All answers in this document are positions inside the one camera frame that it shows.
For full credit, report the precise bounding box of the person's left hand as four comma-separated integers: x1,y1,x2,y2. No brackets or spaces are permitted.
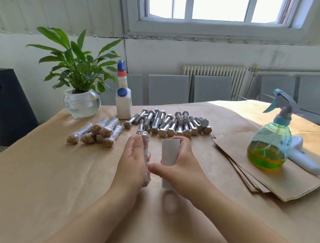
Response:
109,135,151,203

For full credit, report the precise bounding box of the person's right hand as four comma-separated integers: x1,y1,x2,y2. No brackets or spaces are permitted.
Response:
147,136,216,203

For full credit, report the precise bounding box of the white cling film roll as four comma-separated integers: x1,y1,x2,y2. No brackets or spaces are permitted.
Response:
161,139,181,190

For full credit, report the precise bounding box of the pile of steel bolts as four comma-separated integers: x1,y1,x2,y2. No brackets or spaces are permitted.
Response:
123,108,213,139

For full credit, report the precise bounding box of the steel hex bolt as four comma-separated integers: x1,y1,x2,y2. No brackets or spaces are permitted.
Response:
67,123,95,145

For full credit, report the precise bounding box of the green spray bottle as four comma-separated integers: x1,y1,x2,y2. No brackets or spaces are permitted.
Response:
247,89,301,170

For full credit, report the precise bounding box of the stack of brown paper sheets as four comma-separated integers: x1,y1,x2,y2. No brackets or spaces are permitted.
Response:
212,131,320,203

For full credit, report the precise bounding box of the person's left forearm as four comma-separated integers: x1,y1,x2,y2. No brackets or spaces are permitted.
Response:
45,188,133,243

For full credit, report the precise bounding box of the person's right forearm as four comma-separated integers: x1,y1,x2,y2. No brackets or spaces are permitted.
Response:
192,185,291,243

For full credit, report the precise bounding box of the white glue bottle blue cap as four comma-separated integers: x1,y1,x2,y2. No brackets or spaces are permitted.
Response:
115,60,133,120

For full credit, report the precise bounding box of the grey chair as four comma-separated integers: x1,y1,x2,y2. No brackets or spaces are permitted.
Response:
148,74,191,105
296,75,320,123
100,75,144,106
193,75,234,103
257,75,297,101

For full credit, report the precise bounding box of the round glass vase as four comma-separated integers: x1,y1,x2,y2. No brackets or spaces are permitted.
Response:
63,88,102,119

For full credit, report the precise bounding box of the large brown paper table cover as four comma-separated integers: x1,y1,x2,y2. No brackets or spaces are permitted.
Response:
0,100,320,243

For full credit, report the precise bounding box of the white radiator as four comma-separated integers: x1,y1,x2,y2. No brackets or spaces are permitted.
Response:
181,64,248,101

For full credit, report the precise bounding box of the white handheld controller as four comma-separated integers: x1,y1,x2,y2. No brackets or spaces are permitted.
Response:
289,136,320,177

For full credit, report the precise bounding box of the green leafy plant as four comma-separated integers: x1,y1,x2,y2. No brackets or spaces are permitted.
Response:
26,26,123,95

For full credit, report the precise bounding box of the black trash bin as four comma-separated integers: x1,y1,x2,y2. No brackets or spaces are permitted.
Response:
0,68,39,147

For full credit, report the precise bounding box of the white framed window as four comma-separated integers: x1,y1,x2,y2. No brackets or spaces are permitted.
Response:
124,0,320,46

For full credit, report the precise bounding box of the white vertical blind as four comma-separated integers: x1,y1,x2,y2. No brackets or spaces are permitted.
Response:
0,0,128,38

